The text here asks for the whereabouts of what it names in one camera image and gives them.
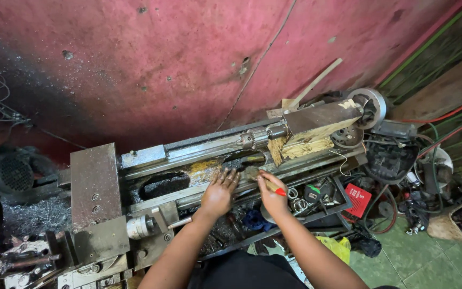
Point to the person's left hand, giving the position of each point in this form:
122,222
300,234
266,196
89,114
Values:
217,198

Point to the person's right hand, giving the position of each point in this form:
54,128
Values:
273,200

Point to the wooden paintbrush with red tip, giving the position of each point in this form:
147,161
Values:
272,186

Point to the blue rag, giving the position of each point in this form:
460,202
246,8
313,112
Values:
255,220

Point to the black metal tool tray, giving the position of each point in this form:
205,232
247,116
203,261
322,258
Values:
315,216

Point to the grey metal lathe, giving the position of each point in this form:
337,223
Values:
167,176

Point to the steel drill chuck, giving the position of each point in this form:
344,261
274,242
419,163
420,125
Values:
254,138

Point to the person's black clothing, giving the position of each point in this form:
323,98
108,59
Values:
247,273

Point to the yellow plastic bag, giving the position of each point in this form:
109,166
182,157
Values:
335,248

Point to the red cardboard box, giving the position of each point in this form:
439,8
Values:
357,200

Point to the round perforated metal disc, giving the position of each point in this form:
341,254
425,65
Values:
347,137

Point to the black plastic bag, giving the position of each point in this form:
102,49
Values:
367,245

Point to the black machine cover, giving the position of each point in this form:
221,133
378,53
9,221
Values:
389,160

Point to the pale wooden stick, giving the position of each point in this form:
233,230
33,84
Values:
315,82

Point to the silver tailstock handwheel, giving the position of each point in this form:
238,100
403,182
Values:
375,105

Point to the grey metal box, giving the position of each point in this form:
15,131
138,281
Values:
393,129

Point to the white round housing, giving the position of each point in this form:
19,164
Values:
443,162

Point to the heap of metal shavings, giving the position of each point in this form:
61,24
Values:
34,216

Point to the wooden box of metal parts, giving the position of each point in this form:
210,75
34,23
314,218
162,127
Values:
461,222

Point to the brown wooden plank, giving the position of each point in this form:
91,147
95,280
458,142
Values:
443,86

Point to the black electric motor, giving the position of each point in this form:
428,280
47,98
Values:
12,172

